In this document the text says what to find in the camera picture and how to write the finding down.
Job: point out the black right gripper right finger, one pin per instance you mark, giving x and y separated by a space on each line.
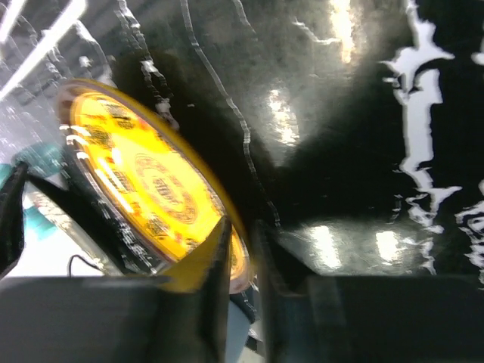
328 318

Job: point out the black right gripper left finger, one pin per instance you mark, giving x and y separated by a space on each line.
180 316

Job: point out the yellow patterned plate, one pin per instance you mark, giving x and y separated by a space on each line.
159 195

